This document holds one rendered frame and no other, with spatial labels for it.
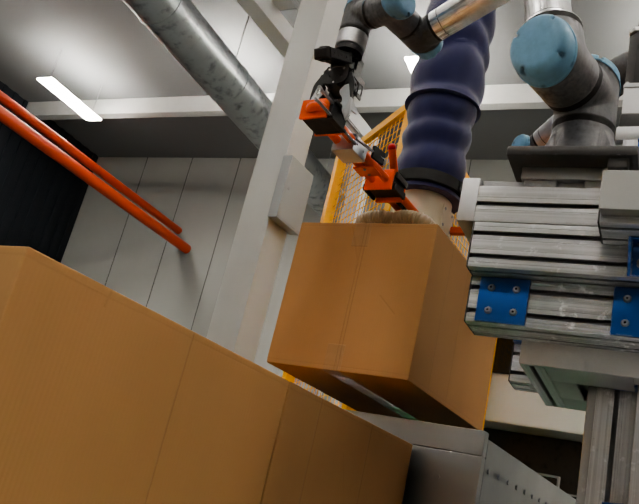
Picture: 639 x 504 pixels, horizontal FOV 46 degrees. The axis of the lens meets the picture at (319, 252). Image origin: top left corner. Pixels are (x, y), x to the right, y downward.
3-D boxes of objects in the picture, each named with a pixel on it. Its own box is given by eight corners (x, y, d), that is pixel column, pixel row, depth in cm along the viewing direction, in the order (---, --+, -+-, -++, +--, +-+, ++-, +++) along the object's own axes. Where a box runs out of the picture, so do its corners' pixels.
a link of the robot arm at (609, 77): (626, 138, 145) (633, 79, 150) (596, 103, 137) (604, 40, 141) (567, 149, 154) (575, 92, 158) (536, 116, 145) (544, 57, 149)
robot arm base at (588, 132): (622, 193, 145) (627, 148, 149) (617, 155, 133) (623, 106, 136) (542, 191, 152) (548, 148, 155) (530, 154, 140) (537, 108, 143)
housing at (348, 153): (342, 163, 192) (346, 148, 193) (365, 162, 188) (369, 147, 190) (329, 150, 186) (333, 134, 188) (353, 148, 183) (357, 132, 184)
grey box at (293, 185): (289, 235, 340) (304, 176, 350) (299, 235, 337) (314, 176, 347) (266, 216, 324) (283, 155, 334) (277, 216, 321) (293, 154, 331)
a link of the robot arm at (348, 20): (366, -16, 185) (341, -5, 191) (356, 21, 181) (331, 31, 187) (386, 4, 190) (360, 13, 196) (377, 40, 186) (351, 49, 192)
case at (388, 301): (361, 413, 243) (385, 296, 256) (481, 432, 223) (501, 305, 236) (265, 362, 195) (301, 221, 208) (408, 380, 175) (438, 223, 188)
